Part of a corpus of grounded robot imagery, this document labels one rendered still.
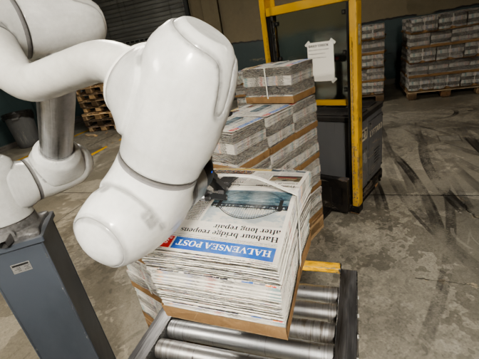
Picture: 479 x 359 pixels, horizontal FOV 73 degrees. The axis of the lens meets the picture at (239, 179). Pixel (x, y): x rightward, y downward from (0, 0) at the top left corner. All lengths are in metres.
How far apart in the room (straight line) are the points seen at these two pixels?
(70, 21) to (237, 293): 0.68
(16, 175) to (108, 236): 0.92
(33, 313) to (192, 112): 1.23
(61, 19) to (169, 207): 0.57
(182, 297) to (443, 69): 6.15
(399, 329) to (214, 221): 1.51
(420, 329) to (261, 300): 1.46
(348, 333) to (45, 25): 0.97
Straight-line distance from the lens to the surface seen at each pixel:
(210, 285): 0.68
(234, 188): 0.77
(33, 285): 1.40
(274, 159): 1.96
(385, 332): 2.00
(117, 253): 0.39
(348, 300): 0.99
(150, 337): 1.01
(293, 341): 0.90
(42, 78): 0.57
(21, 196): 1.29
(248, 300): 0.68
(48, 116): 1.08
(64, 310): 1.45
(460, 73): 6.69
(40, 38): 0.85
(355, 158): 2.63
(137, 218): 0.38
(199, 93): 0.33
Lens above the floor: 1.50
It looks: 24 degrees down
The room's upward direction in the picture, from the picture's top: 10 degrees counter-clockwise
